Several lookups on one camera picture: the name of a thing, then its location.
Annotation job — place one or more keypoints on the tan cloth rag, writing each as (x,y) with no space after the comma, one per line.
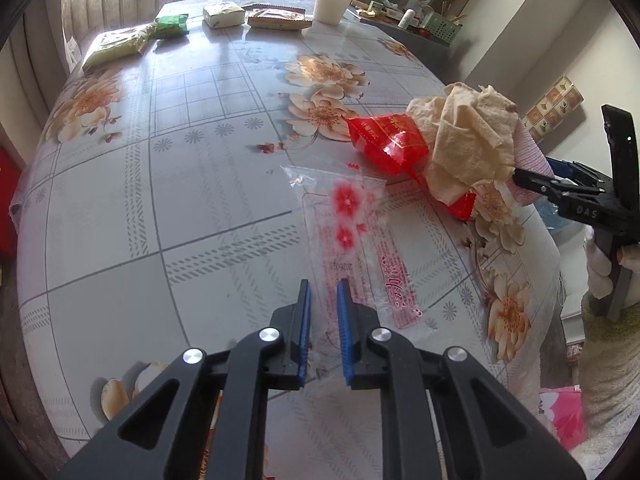
(470,135)

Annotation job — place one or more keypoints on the red plastic bag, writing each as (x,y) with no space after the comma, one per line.
(385,142)

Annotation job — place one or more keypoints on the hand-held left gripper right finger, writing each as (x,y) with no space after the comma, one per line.
(344,340)

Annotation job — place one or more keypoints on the person's right hand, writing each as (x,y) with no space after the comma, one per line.
(599,267)

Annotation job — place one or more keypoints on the green plastic basket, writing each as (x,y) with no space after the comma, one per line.
(440,24)

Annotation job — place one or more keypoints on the small green packet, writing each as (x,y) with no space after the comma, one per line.
(172,26)

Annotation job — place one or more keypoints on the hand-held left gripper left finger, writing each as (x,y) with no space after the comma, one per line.
(304,340)

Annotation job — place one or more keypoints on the person's right forearm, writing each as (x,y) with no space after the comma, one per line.
(610,370)

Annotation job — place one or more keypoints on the red gift bag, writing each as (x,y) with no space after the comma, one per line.
(7,200)

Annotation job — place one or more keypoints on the white bag behind basket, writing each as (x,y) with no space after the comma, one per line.
(421,1)

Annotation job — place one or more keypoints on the clear wrapper with red print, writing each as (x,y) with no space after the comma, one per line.
(350,240)

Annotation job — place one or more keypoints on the pink printed blanket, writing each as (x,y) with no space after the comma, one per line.
(562,412)

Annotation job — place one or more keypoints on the white paper cup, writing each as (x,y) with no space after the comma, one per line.
(332,4)

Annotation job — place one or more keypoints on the pink cloth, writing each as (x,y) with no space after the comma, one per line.
(530,157)

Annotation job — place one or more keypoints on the yellow-green packet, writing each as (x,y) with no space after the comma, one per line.
(117,46)

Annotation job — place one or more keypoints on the grey cabinet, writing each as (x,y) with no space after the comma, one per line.
(390,34)

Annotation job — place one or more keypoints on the small white box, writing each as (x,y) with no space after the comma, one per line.
(225,15)

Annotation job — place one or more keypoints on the brown snack packet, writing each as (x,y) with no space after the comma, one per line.
(277,19)

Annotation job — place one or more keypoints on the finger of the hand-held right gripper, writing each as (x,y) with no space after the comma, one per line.
(540,184)
(562,167)

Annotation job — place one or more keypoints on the small white bottle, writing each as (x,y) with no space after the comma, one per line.
(407,18)

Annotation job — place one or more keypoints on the patterned paper roll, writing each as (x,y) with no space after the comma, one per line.
(555,106)

